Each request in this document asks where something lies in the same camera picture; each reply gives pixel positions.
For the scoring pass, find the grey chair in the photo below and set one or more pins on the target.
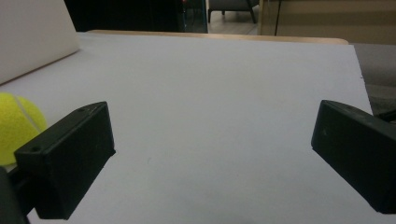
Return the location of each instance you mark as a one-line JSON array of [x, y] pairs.
[[232, 7]]

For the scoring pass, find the white board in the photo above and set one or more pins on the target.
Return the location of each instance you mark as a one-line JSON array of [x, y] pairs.
[[31, 34]]

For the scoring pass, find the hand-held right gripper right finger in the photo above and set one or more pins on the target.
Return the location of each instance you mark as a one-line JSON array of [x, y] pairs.
[[355, 152]]

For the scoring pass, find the yellow tennis ball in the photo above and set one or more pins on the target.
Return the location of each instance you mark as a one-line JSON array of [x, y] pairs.
[[15, 130]]

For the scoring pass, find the beige cabinet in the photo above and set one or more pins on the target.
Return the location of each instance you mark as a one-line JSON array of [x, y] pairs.
[[330, 20]]

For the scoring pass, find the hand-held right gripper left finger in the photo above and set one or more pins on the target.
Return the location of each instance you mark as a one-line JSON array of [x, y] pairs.
[[67, 155]]

